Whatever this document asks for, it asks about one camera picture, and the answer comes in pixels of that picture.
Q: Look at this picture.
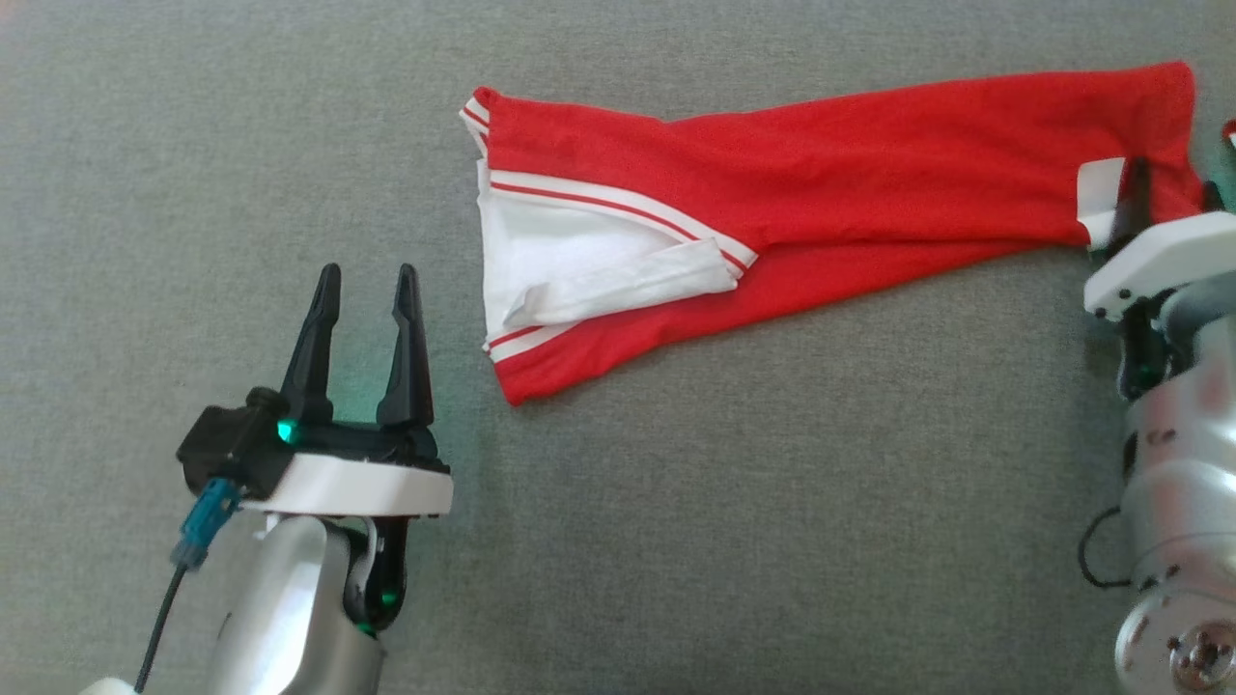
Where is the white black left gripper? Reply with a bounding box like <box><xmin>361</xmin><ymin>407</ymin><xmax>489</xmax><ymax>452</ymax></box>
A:
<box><xmin>241</xmin><ymin>264</ymin><xmax>455</xmax><ymax>517</ymax></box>

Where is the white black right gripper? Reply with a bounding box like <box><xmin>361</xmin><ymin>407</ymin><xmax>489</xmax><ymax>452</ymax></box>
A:
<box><xmin>1083</xmin><ymin>157</ymin><xmax>1236</xmax><ymax>320</ymax></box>

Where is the red white basketball jersey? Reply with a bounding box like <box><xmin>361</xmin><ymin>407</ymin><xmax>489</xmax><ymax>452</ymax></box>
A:
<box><xmin>459</xmin><ymin>61</ymin><xmax>1208</xmax><ymax>406</ymax></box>

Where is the grey fabric sofa seat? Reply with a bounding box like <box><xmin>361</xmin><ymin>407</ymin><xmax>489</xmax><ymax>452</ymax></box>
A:
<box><xmin>0</xmin><ymin>0</ymin><xmax>1236</xmax><ymax>695</ymax></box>

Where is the black cable with teal plug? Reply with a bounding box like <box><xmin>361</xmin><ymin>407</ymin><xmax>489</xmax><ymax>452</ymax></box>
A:
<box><xmin>1079</xmin><ymin>507</ymin><xmax>1131</xmax><ymax>590</ymax></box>
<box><xmin>135</xmin><ymin>478</ymin><xmax>242</xmax><ymax>691</ymax></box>

